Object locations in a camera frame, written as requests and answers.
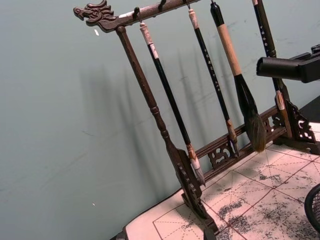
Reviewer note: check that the thin black calligraphy brush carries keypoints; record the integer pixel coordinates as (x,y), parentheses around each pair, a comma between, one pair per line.
(212,75)

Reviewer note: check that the black brush with white cap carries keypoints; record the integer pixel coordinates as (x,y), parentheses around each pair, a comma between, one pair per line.
(166,82)

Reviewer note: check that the white gridded calligraphy practice cloth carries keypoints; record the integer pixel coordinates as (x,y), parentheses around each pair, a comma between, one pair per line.
(250,190)

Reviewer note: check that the black mesh container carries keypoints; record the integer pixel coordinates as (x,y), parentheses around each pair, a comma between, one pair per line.
(313,210)

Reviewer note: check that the carved dark wooden brush rack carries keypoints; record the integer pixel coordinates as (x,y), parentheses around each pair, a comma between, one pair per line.
(140,82)

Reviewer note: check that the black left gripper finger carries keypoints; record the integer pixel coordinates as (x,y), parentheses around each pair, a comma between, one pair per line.
(280,67)

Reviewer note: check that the dark green calligraphy brush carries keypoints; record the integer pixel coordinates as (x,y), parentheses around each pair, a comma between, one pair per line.
(265,32)

